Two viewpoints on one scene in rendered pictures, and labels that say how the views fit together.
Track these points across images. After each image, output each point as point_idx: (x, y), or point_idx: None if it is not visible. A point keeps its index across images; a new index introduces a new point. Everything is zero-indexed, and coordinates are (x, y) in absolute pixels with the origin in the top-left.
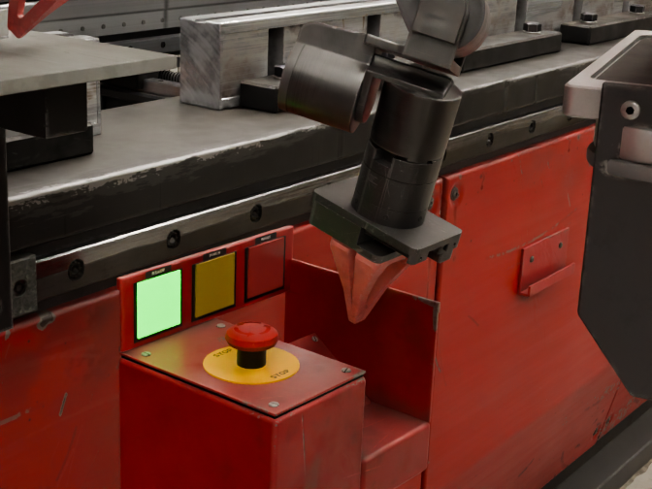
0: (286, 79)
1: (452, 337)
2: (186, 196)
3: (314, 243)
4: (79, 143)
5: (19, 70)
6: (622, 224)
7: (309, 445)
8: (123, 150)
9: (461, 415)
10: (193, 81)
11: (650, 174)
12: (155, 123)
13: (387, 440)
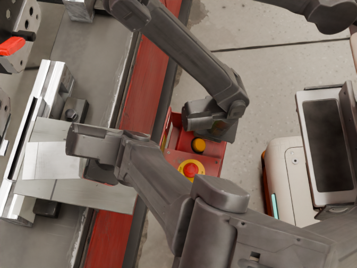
0: (188, 130)
1: (169, 0)
2: (121, 95)
3: (142, 47)
4: (86, 108)
5: (127, 189)
6: (327, 214)
7: None
8: (95, 94)
9: (174, 11)
10: (76, 16)
11: (337, 214)
12: (83, 55)
13: (221, 152)
